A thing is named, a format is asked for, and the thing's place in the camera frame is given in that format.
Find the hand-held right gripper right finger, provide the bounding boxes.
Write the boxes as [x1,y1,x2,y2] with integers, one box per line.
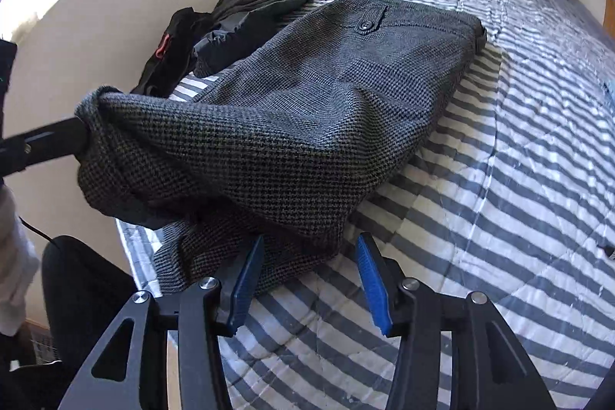
[356,232,549,410]

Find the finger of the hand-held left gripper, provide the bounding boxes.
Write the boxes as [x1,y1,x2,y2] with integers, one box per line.
[0,116,93,178]

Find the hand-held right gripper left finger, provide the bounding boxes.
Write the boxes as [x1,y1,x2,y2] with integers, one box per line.
[58,234,266,410]

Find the grey houndstooth pants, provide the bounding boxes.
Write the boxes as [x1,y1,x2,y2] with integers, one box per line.
[74,0,488,295]

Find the person's left forearm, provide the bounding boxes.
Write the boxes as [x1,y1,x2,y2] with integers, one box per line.
[0,184,42,338]

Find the person's leg in black trousers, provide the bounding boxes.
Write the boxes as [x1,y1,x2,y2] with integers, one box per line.
[41,235,150,392]

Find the black jacket with red tag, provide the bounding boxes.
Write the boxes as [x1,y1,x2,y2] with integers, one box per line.
[129,5,255,100]

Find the blue white striped quilt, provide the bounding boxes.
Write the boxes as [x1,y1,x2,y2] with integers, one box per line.
[115,0,615,410]

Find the blue checkered bedsheet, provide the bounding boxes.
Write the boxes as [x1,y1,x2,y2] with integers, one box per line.
[331,0,615,70]

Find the thin black cable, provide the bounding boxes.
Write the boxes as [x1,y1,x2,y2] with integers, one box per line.
[18,216,56,244]

